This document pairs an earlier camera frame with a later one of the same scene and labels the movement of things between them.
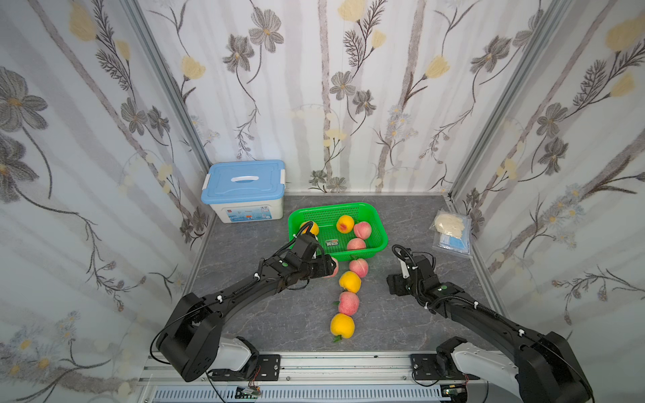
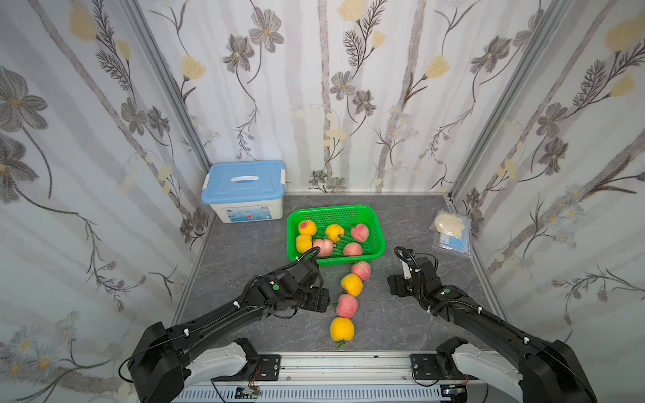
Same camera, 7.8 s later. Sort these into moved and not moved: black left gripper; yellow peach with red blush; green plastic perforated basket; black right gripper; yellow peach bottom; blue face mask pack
Moved: black left gripper
Not moved: green plastic perforated basket; black right gripper; yellow peach bottom; yellow peach with red blush; blue face mask pack
